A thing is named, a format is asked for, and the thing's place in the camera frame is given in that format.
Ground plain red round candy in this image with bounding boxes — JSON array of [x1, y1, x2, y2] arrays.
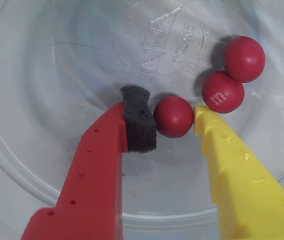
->
[[153, 95, 195, 138], [223, 35, 266, 84]]

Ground red candy with m print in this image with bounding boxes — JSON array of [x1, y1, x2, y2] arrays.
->
[[201, 70, 245, 114]]

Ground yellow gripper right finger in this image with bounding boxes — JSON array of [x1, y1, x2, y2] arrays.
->
[[193, 104, 284, 240]]

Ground clear glass bowl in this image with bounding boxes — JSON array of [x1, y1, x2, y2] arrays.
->
[[0, 0, 284, 228]]

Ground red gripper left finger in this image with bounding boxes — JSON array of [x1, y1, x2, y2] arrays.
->
[[20, 84, 158, 240]]

